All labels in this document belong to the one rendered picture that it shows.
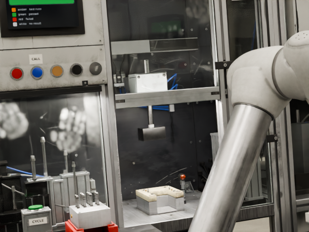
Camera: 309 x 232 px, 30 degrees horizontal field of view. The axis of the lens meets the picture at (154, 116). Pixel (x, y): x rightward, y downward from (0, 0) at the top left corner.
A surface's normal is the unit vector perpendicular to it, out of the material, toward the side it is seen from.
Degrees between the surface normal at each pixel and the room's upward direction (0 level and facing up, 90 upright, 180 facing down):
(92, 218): 90
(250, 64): 68
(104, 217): 90
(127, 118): 90
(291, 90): 125
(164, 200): 90
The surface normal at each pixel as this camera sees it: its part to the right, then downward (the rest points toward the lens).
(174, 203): -0.94, 0.09
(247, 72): -0.77, -0.35
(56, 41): 0.33, 0.03
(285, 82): -0.62, 0.53
